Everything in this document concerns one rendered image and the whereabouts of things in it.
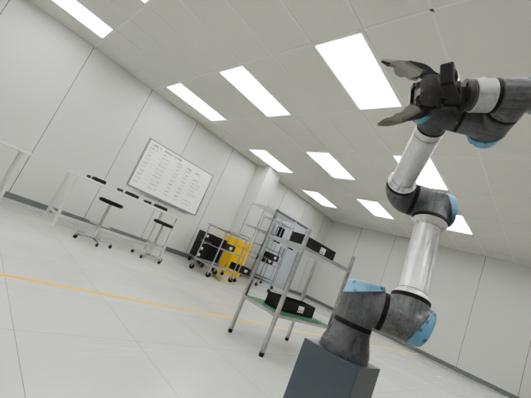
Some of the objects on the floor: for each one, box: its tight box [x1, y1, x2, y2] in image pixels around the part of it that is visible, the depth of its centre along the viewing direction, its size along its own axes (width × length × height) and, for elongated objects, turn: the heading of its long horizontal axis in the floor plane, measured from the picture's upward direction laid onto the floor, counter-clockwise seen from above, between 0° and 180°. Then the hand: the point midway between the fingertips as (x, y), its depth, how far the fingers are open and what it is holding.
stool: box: [131, 219, 174, 265], centre depth 492 cm, size 50×53×62 cm
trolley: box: [189, 223, 251, 283], centre depth 614 cm, size 54×90×100 cm, turn 34°
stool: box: [73, 197, 123, 249], centre depth 427 cm, size 50×53×62 cm
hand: (378, 91), depth 70 cm, fingers open, 14 cm apart
